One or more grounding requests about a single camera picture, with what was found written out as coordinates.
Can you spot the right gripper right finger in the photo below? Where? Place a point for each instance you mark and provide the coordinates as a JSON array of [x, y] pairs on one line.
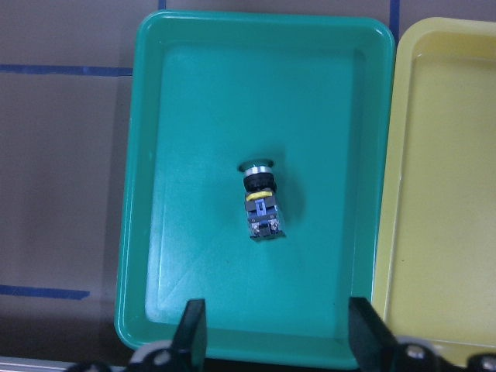
[[371, 342]]

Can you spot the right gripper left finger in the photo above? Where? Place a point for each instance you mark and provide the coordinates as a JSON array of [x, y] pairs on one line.
[[189, 344]]

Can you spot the green push button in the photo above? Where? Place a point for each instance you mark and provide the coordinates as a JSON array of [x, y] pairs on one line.
[[263, 214]]

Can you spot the green plastic tray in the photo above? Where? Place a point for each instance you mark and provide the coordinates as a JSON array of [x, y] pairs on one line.
[[212, 90]]

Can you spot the yellow plastic tray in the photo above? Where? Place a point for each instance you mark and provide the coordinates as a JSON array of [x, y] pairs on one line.
[[434, 274]]

